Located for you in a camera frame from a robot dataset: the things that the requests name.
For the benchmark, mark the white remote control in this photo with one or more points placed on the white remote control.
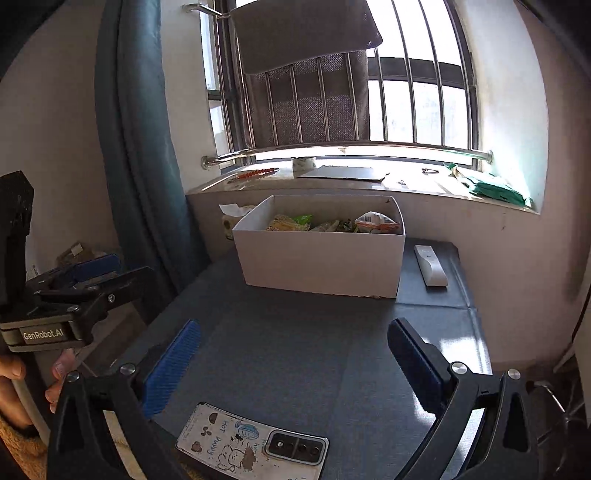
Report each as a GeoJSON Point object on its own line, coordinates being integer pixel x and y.
{"type": "Point", "coordinates": [429, 267]}

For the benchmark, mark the orange white snack packet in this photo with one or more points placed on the orange white snack packet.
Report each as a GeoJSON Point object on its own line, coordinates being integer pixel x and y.
{"type": "Point", "coordinates": [376, 221]}

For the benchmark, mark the blue curtain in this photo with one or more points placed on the blue curtain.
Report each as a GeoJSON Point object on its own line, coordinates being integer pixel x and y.
{"type": "Point", "coordinates": [138, 138]}

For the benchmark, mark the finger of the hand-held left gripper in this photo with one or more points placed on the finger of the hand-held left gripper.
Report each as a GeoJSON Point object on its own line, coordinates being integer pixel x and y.
{"type": "Point", "coordinates": [115, 288]}
{"type": "Point", "coordinates": [94, 267]}

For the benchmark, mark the orange stick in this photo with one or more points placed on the orange stick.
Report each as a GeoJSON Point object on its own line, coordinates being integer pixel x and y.
{"type": "Point", "coordinates": [251, 175]}

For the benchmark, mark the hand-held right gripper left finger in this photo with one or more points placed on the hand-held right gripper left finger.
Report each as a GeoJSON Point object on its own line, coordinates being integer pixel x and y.
{"type": "Point", "coordinates": [171, 364]}

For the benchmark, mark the phone with cartoon case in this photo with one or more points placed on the phone with cartoon case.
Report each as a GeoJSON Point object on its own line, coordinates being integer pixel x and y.
{"type": "Point", "coordinates": [221, 438]}

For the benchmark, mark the person's left hand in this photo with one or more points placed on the person's left hand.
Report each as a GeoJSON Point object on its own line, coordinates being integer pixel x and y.
{"type": "Point", "coordinates": [11, 392]}

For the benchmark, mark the metal chair frame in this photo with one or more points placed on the metal chair frame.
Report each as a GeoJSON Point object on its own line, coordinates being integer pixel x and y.
{"type": "Point", "coordinates": [549, 392]}

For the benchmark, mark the white crumpled paper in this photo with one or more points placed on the white crumpled paper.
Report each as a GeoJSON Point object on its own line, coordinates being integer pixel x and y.
{"type": "Point", "coordinates": [233, 210]}

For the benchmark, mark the steel window guard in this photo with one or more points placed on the steel window guard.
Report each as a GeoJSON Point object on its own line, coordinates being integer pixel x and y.
{"type": "Point", "coordinates": [369, 148]}

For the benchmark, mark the white cardboard box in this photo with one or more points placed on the white cardboard box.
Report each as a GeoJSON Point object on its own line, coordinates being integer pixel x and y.
{"type": "Point", "coordinates": [318, 263]}

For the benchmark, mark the dark green pea packet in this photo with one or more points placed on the dark green pea packet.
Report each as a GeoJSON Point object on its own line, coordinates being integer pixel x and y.
{"type": "Point", "coordinates": [330, 226]}

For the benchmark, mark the yellow green chip bag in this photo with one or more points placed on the yellow green chip bag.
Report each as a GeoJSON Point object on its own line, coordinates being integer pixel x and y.
{"type": "Point", "coordinates": [284, 224]}

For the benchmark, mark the grey flat sheet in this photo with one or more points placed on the grey flat sheet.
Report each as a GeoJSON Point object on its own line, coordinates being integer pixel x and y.
{"type": "Point", "coordinates": [339, 173]}

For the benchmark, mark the green plastic bag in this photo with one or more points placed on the green plastic bag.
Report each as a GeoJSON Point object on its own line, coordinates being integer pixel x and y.
{"type": "Point", "coordinates": [496, 189]}

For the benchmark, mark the small metal clip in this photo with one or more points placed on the small metal clip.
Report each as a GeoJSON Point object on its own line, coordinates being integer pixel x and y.
{"type": "Point", "coordinates": [429, 170]}

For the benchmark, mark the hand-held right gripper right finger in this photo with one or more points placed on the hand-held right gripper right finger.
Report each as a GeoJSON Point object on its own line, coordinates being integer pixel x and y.
{"type": "Point", "coordinates": [413, 364]}

